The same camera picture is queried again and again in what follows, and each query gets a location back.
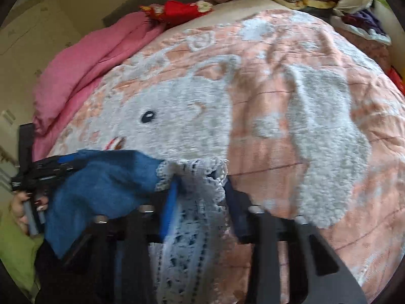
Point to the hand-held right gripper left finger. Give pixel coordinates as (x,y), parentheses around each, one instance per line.
(170,210)

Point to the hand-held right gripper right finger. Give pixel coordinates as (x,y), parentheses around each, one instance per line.
(241,221)

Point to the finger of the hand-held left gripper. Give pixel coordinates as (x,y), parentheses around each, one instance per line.
(57,166)

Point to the blue denim garment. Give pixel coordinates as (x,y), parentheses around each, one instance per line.
(104,183)

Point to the person's left hand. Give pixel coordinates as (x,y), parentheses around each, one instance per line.
(17,208)

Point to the pink duvet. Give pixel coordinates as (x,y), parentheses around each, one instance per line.
(72,69)

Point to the person's green garment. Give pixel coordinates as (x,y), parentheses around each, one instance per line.
(14,250)

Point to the cream wardrobe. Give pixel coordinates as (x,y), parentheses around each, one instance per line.
(31,38)

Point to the peach printed bunny blanket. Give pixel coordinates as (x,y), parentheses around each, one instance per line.
(284,101)

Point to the red embroidered cloth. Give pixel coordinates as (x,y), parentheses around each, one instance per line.
(177,9)

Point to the pink floral cloth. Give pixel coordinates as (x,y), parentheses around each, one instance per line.
(364,49)

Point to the beige bed sheet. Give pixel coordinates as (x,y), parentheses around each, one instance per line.
(240,9)

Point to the purple cloth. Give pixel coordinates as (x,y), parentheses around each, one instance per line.
(367,19)

